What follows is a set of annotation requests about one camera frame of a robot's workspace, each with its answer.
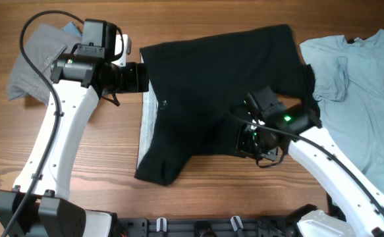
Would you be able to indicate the folded grey trousers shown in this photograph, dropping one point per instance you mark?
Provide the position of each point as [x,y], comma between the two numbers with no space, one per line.
[43,47]

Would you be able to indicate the folded blue garment under trousers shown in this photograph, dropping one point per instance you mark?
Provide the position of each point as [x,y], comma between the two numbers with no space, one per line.
[71,28]

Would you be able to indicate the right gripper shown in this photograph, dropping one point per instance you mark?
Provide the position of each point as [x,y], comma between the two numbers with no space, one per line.
[243,148]

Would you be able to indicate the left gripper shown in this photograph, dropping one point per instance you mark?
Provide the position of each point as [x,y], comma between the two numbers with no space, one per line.
[137,78]

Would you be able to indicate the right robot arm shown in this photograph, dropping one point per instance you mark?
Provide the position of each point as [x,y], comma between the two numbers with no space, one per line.
[275,131]

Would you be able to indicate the black shorts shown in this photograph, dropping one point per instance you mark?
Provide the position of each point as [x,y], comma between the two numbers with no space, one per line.
[199,87]

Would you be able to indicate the light blue t-shirt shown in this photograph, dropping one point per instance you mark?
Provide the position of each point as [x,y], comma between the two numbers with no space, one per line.
[349,90]

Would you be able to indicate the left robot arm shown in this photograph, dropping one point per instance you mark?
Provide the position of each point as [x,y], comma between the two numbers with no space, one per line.
[38,203]

